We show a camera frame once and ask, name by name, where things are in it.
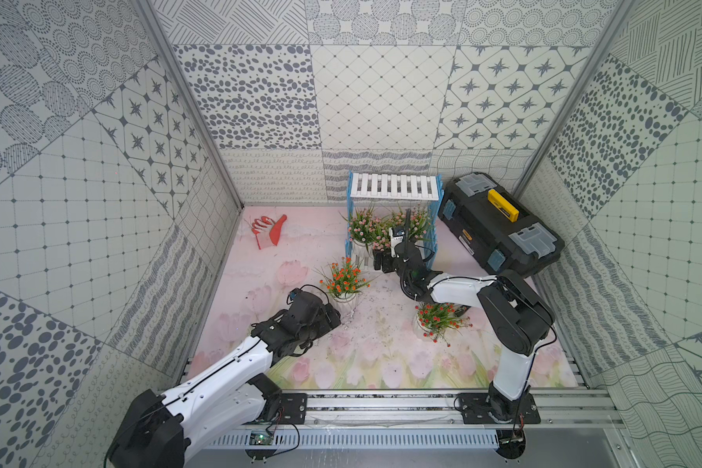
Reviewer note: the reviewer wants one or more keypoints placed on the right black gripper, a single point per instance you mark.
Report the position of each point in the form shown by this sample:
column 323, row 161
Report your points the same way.
column 386, row 268

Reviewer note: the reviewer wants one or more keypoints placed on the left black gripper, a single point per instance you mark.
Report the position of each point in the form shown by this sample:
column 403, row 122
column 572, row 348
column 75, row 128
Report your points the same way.
column 326, row 313

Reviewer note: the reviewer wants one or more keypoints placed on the pink flower pot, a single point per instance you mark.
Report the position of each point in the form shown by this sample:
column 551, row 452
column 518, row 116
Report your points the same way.
column 381, row 241
column 420, row 223
column 360, row 226

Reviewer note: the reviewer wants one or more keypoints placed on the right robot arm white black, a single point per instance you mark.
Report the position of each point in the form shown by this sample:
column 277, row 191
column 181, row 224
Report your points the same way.
column 517, row 315

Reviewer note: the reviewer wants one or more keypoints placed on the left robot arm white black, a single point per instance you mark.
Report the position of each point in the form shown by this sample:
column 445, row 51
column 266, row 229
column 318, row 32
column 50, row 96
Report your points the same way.
column 168, row 429

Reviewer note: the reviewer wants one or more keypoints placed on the blue white wooden rack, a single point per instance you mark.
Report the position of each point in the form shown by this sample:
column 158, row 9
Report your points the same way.
column 376, row 208

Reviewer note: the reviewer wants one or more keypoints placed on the orange flower pot rear left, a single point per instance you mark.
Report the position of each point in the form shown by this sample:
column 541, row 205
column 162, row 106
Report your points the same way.
column 344, row 280

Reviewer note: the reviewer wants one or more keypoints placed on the red flower pot right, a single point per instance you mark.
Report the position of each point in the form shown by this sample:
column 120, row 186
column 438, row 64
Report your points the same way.
column 434, row 320

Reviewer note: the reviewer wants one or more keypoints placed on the black plastic toolbox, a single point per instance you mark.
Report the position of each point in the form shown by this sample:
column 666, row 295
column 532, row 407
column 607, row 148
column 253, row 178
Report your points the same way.
column 498, row 231

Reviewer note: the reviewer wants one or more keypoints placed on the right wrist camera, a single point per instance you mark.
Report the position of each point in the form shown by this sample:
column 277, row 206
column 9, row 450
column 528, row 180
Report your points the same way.
column 397, row 236

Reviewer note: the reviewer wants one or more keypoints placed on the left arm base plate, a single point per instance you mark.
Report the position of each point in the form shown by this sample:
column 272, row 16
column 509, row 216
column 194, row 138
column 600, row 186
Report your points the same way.
column 285, row 408

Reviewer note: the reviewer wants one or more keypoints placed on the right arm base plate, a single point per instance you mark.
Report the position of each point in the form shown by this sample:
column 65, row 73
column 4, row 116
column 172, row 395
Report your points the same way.
column 484, row 408

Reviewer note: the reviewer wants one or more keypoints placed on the aluminium rail frame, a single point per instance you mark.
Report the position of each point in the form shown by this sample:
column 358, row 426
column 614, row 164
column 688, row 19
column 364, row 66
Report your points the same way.
column 573, row 408

